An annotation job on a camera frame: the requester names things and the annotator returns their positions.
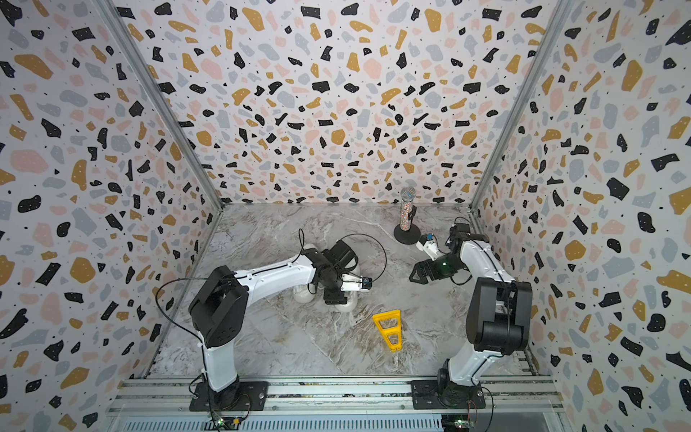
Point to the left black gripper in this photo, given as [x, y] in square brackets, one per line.
[336, 297]

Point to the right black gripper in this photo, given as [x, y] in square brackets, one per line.
[430, 265]

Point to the white knit sneaker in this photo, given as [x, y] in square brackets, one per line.
[305, 292]
[351, 298]

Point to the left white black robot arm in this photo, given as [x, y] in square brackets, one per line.
[218, 310]

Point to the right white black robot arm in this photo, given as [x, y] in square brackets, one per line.
[498, 317]

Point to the sprinkle tube on black base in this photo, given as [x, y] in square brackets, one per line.
[406, 232]

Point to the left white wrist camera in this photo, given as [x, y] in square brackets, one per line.
[355, 283]

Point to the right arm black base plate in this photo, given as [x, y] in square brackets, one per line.
[432, 395]

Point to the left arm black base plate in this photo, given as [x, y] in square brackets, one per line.
[241, 395]

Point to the front aluminium rail frame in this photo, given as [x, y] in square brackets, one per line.
[330, 403]

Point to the left aluminium corner post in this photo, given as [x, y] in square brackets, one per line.
[115, 25]

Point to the aluminium corner post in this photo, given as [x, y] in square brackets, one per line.
[115, 25]
[555, 25]

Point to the right aluminium corner post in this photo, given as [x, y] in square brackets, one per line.
[555, 25]

